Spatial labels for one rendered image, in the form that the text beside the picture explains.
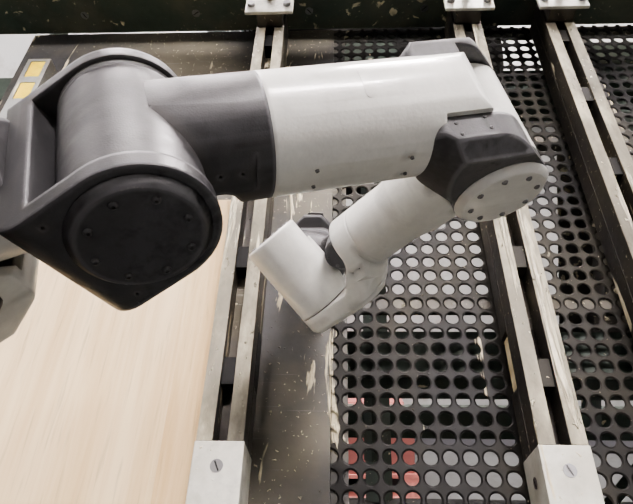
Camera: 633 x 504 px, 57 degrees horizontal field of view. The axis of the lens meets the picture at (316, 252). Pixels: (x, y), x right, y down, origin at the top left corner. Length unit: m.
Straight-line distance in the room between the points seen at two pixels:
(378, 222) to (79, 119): 0.29
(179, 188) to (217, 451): 0.47
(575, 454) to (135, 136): 0.62
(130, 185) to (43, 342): 0.65
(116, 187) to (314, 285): 0.35
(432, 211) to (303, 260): 0.16
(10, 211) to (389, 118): 0.24
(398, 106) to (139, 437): 0.58
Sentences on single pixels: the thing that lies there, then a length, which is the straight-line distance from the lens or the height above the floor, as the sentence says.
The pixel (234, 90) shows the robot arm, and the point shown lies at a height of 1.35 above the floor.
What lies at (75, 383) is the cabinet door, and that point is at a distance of 0.90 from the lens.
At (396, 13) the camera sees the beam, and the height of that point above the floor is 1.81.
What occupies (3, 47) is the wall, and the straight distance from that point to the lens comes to 4.83.
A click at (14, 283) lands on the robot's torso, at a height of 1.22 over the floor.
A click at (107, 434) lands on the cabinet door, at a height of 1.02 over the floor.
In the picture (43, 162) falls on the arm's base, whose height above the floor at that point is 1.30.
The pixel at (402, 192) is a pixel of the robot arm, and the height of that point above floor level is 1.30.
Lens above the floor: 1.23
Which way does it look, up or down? 2 degrees up
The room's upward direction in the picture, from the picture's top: straight up
